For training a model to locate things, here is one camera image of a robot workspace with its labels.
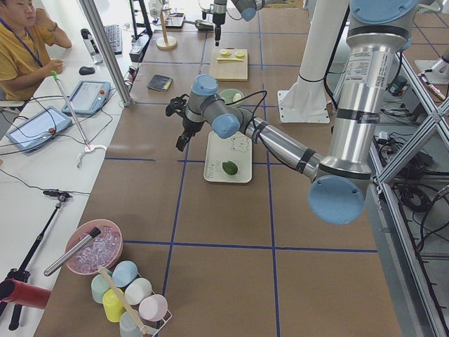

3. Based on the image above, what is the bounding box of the green avocado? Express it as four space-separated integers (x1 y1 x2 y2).
222 161 239 176

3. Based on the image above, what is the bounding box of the metal muddler tool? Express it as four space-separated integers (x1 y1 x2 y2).
43 227 101 277

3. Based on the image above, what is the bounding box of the wine glass rack tray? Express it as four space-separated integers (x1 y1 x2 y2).
164 13 185 29

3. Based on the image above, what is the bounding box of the black keyboard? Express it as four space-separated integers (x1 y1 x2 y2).
104 25 123 55

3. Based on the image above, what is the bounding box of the far teach pendant tablet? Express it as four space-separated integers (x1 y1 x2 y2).
68 80 111 116

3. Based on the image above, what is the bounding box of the black tripod stick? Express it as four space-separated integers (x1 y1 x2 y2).
1 190 72 331

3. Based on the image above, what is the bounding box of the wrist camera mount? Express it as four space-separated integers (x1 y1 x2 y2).
165 93 189 118

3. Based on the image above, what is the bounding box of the rack of pastel cups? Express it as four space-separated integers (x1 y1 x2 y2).
91 260 173 336

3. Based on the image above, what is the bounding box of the near teach pendant tablet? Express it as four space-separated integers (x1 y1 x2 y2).
6 106 72 152

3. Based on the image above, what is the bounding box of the teach pendant tablet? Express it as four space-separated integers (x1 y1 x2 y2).
6 106 72 152
68 80 111 116

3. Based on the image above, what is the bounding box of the wooden cutting board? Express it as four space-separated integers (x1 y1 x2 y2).
208 47 248 82

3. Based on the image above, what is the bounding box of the red bottle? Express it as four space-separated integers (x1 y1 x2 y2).
1 279 51 310

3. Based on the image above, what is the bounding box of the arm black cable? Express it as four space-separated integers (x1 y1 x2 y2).
231 89 269 141

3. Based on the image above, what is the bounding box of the wooden mug tree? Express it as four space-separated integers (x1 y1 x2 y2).
156 1 177 51

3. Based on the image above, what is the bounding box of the yellow plastic knife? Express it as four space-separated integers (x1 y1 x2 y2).
216 58 244 62

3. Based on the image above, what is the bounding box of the pink bowl of ice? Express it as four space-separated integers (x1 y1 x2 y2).
65 219 123 275

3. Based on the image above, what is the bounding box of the metal scoop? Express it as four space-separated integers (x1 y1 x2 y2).
183 20 214 32

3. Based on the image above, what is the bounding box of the person in yellow shirt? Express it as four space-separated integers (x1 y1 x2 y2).
1 1 72 101

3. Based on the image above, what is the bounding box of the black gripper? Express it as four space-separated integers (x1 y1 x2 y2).
176 117 203 152
213 13 225 46

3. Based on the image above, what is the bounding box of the light green ceramic bowl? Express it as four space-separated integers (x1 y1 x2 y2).
220 88 243 107

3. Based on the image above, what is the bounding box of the lemon slice pair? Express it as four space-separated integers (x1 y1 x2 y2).
220 49 231 56

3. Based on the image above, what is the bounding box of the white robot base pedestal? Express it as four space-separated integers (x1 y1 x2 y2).
278 1 349 124

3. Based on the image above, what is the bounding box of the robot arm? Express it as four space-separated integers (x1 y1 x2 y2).
166 1 417 225
203 0 302 46

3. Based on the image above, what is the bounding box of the white bear serving tray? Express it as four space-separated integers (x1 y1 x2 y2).
203 131 252 183

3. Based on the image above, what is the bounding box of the aluminium frame post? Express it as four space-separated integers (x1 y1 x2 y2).
79 0 132 107

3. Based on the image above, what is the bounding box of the black computer mouse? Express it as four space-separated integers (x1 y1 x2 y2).
79 66 95 76

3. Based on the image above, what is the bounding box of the grey folded cloth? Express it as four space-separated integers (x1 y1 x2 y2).
147 74 173 92

